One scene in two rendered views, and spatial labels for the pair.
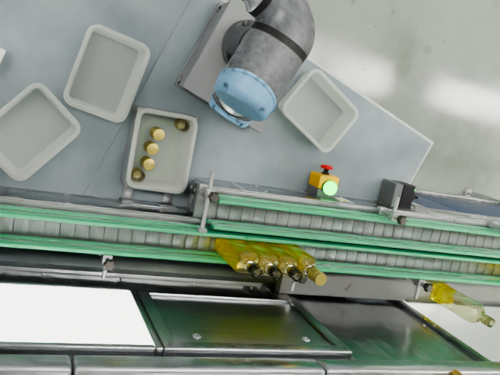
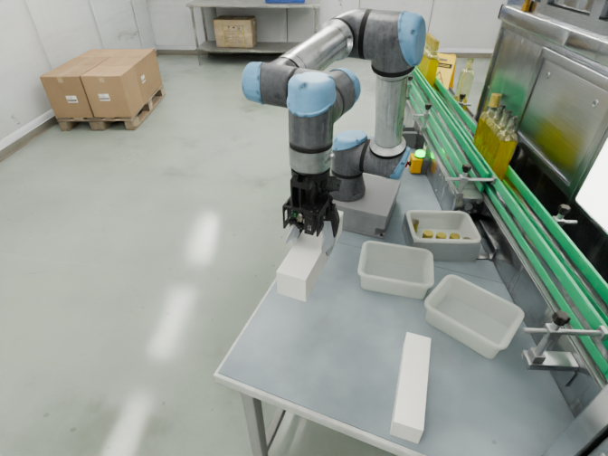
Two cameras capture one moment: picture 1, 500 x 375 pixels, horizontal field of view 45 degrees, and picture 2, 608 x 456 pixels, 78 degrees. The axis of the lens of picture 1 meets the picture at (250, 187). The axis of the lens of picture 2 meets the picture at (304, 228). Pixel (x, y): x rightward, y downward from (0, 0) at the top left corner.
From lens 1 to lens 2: 109 cm
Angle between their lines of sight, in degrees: 32
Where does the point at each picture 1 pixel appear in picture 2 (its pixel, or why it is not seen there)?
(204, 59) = (362, 208)
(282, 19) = (356, 14)
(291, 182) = (423, 181)
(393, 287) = not seen: hidden behind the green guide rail
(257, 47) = (378, 21)
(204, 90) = (384, 206)
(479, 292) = not seen: hidden behind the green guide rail
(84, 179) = (489, 283)
